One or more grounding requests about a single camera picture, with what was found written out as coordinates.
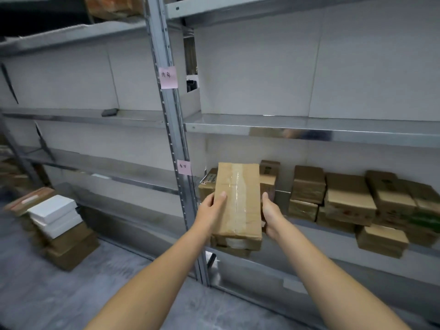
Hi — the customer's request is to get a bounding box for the person's right hand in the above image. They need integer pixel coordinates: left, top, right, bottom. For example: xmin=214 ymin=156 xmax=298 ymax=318
xmin=261 ymin=192 xmax=288 ymax=241

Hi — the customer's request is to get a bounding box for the large pink sticky note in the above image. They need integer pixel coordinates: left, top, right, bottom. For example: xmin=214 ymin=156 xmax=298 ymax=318
xmin=158 ymin=66 xmax=179 ymax=90

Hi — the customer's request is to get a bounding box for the plain brown cardboard box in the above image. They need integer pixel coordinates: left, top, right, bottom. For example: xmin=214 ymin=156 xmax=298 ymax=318
xmin=47 ymin=221 xmax=95 ymax=254
xmin=46 ymin=233 xmax=101 ymax=272

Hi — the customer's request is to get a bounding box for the taped brown cardboard box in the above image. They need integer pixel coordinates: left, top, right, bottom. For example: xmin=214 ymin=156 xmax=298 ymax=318
xmin=210 ymin=162 xmax=263 ymax=258

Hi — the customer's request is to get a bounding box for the person's right forearm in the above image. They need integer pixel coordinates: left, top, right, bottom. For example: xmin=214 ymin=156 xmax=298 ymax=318
xmin=274 ymin=220 xmax=412 ymax=330

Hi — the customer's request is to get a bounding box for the grey metal shelf rack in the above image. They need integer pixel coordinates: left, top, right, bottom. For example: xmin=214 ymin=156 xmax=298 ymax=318
xmin=0 ymin=0 xmax=210 ymax=287
xmin=165 ymin=0 xmax=440 ymax=330

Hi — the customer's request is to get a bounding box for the orange brown cardboard box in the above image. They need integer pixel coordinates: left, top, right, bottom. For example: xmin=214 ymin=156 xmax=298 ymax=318
xmin=83 ymin=0 xmax=146 ymax=22

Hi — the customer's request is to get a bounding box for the pile of brown cardboard boxes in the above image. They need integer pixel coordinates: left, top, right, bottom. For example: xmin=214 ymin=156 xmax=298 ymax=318
xmin=198 ymin=160 xmax=440 ymax=259

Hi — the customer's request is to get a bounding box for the person's left forearm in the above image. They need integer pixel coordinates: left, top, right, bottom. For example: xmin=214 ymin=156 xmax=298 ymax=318
xmin=83 ymin=216 xmax=214 ymax=330

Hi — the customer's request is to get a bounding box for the white flat box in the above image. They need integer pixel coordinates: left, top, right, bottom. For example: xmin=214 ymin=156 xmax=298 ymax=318
xmin=32 ymin=211 xmax=84 ymax=240
xmin=27 ymin=195 xmax=78 ymax=224

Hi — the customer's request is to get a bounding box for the person's left hand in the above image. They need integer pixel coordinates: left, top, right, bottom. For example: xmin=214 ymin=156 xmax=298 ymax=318
xmin=193 ymin=191 xmax=228 ymax=235

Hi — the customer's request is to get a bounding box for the black diagonal brace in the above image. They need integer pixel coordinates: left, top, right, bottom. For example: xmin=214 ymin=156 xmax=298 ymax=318
xmin=34 ymin=121 xmax=56 ymax=162
xmin=0 ymin=63 xmax=19 ymax=105

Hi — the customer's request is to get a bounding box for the flat brown labelled box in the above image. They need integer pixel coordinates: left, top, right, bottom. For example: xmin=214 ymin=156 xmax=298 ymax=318
xmin=4 ymin=187 xmax=56 ymax=217

